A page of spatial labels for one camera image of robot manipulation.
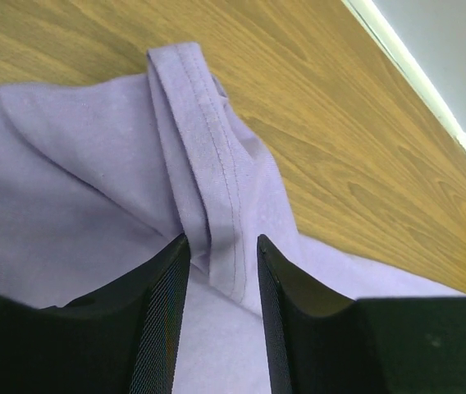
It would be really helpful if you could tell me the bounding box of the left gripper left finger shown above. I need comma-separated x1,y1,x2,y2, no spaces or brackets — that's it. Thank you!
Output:
39,235,190,393

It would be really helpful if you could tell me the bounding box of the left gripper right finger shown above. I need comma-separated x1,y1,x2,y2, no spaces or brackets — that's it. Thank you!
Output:
257,235,362,393

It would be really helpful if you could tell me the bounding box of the purple t shirt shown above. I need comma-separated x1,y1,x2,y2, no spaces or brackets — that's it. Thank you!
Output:
0,43,455,393

